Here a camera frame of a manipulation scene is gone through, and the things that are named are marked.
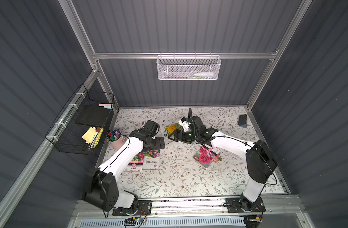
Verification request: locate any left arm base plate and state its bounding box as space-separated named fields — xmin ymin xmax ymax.
xmin=112 ymin=200 xmax=153 ymax=217

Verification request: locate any yellow sunflower seed packet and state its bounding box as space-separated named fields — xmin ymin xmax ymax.
xmin=165 ymin=123 xmax=180 ymax=136

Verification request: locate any white wire mesh basket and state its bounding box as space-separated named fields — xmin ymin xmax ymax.
xmin=156 ymin=55 xmax=221 ymax=81

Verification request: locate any white bottle in basket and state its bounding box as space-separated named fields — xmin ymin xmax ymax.
xmin=194 ymin=72 xmax=214 ymax=78

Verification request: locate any black wire wall basket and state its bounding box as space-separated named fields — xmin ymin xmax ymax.
xmin=45 ymin=85 xmax=115 ymax=155

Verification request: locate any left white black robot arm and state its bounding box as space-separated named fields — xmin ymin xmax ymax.
xmin=83 ymin=120 xmax=165 ymax=212

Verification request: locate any purple pink flower seed packet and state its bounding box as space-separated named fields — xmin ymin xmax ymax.
xmin=124 ymin=153 xmax=145 ymax=173

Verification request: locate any black notebook in basket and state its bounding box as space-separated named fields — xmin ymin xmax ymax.
xmin=76 ymin=105 xmax=111 ymax=127

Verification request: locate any mixed flowers pink label packet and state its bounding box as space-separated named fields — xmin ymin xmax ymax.
xmin=143 ymin=149 xmax=160 ymax=170

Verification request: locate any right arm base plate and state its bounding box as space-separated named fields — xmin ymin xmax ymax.
xmin=222 ymin=195 xmax=266 ymax=213

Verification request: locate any pink marker cup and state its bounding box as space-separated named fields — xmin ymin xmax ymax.
xmin=107 ymin=129 xmax=126 ymax=151

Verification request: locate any yellow sticky note pad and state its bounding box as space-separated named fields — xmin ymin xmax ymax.
xmin=82 ymin=127 xmax=96 ymax=143

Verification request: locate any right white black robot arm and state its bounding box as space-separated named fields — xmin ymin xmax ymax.
xmin=173 ymin=116 xmax=277 ymax=203

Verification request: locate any pink carnation seed packet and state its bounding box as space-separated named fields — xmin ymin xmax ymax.
xmin=193 ymin=145 xmax=222 ymax=168

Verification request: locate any black rectangular eraser block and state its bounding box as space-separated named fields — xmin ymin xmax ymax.
xmin=238 ymin=114 xmax=248 ymax=128

